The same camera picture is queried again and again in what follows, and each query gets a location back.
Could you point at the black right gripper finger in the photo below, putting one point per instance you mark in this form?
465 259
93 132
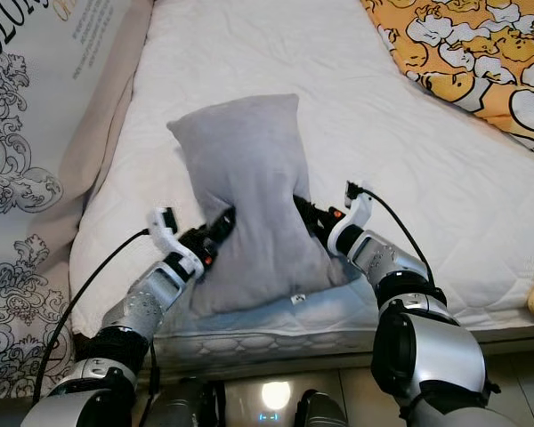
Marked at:
311 212

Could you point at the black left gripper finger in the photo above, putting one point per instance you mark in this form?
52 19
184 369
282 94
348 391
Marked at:
222 222

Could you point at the grey pillow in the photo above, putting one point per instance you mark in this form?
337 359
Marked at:
258 200

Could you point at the white quilted mattress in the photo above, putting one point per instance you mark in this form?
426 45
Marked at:
392 142

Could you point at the grey robot left leg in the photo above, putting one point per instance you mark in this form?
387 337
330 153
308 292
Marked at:
182 405

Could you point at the grey robot leg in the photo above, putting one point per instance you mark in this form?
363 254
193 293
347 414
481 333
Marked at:
320 411
182 405

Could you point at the grey robot right leg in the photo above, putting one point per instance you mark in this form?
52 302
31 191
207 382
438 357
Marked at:
320 411

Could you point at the ornament print plastic cover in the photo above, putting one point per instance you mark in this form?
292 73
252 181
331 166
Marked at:
18 178

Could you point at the yellow cartoon print blanket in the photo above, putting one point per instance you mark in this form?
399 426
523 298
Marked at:
463 53

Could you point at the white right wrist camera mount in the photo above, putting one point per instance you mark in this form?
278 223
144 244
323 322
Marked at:
359 206

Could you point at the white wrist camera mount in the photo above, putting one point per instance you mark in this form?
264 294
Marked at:
169 233
359 206

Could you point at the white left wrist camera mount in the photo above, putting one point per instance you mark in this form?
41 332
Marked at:
169 233

